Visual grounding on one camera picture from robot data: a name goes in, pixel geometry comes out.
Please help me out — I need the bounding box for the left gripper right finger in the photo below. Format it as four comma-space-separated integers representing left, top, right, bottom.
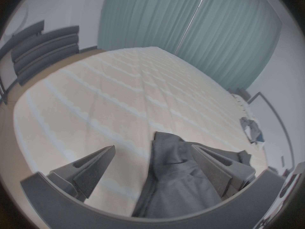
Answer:
191, 145, 256, 195

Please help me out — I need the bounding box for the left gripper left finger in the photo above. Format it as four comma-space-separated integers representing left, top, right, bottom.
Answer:
49, 145, 116, 198

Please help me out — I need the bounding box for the black T-shirt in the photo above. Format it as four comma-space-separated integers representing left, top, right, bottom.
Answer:
132, 131, 252, 218

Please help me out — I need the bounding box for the pile of clothes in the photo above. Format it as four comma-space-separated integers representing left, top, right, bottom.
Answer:
239, 117, 265, 144

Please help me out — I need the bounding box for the bed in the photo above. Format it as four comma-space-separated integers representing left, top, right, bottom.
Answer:
13, 46, 295, 218

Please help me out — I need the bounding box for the white printed pillow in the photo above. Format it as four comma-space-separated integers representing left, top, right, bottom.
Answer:
232, 93, 256, 121

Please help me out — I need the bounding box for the grey bedside table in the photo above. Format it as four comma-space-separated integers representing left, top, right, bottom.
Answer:
228, 88, 252, 102

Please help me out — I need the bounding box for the black chest of drawers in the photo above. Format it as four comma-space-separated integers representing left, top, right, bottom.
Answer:
0, 20, 80, 104

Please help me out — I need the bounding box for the blue-green curtain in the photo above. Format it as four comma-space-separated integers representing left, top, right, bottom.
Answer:
98, 0, 211, 56
175, 0, 283, 90

